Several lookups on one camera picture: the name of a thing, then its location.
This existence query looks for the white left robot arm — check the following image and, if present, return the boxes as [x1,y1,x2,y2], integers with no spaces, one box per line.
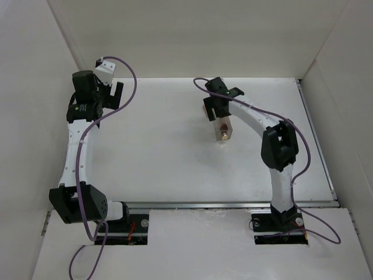
[49,62,127,224]

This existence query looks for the clear plastic box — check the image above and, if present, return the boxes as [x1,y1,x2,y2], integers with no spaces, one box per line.
[213,117,233,141]

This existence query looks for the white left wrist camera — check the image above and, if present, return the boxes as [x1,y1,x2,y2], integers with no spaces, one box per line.
[94,58,116,86]

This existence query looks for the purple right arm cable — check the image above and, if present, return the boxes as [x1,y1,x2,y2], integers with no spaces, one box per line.
[193,77,342,245]

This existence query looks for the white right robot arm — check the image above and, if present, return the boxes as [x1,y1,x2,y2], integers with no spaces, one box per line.
[203,77,299,232]

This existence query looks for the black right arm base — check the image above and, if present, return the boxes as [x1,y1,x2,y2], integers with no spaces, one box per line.
[249,211,308,245]

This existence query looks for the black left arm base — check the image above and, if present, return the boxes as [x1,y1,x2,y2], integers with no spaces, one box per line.
[105,213,149,246]

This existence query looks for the aluminium table edge rail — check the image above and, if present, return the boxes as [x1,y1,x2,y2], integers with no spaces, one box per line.
[295,79,340,207]

